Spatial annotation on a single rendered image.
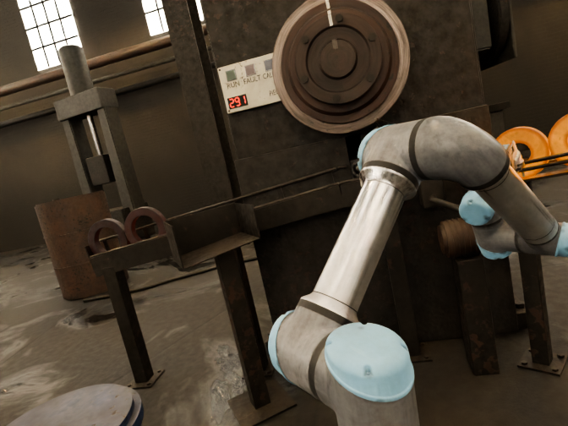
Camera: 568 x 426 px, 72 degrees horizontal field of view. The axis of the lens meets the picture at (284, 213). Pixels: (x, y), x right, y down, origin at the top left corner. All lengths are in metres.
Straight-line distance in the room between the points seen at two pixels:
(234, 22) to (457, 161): 1.19
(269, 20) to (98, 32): 7.79
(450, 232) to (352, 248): 0.68
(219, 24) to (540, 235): 1.33
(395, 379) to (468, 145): 0.40
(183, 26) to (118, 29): 4.72
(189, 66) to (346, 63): 3.15
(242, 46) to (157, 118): 6.90
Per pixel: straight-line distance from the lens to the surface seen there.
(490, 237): 1.08
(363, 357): 0.56
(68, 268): 3.88
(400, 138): 0.77
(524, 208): 0.89
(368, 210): 0.73
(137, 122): 8.73
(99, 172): 6.87
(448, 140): 0.73
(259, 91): 1.61
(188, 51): 4.40
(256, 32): 1.68
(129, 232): 1.76
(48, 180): 10.09
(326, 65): 1.36
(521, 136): 1.38
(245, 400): 1.61
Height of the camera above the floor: 0.86
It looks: 9 degrees down
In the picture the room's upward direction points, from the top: 12 degrees counter-clockwise
